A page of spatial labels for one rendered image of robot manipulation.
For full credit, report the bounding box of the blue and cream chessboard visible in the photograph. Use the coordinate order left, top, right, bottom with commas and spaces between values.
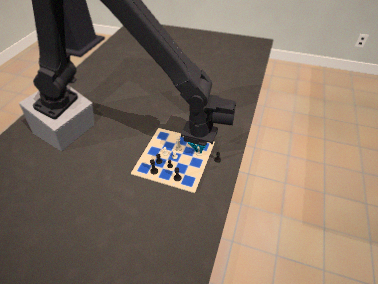
131, 128, 215, 193

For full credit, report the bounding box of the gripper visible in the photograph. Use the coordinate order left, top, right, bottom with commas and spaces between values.
181, 120, 218, 154

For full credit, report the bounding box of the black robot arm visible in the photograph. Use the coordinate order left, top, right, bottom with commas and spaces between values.
32, 0, 236, 132

